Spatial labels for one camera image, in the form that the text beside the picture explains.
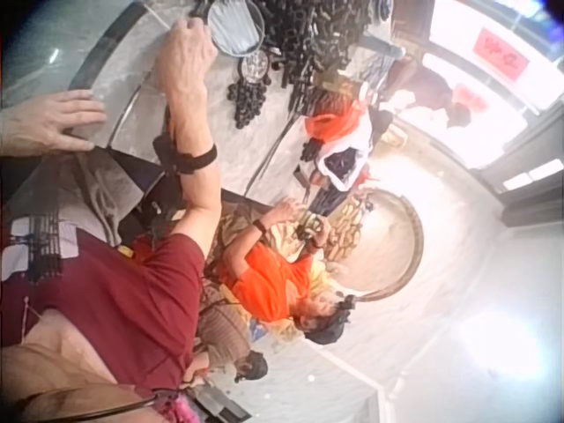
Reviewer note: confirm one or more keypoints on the person's left hand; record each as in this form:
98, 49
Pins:
39, 121

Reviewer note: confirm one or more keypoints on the person's right hand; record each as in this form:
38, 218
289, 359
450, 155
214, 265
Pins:
183, 61

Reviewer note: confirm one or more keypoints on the person's right fingers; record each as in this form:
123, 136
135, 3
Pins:
194, 31

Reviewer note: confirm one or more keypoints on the round grey metal pan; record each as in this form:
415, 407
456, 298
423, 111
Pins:
235, 26

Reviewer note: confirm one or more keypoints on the round black ornate dial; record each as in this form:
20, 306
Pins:
254, 66

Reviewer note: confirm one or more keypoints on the pile of black beads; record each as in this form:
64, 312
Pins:
249, 99

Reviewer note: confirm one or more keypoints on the heap of black metal pieces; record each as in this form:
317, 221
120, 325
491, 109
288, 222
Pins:
308, 39

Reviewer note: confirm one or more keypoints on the black wrist band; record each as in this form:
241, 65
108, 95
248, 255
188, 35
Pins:
194, 159

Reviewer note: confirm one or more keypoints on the grey cloth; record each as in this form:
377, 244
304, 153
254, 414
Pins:
103, 189

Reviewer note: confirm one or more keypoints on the white plastic bag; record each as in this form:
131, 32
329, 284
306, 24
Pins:
348, 163

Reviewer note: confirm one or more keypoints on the black white plaid cloth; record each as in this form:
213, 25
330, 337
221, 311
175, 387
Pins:
42, 240

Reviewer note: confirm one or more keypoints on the small red window sign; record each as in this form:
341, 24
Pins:
470, 94

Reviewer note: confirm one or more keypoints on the round golden tray table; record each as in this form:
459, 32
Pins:
388, 251

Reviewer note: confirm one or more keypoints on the large red window sign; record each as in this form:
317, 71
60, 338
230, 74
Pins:
500, 55

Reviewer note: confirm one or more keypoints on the black flat device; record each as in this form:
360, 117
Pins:
220, 405

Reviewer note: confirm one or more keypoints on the pink fluffy item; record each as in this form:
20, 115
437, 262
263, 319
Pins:
185, 410

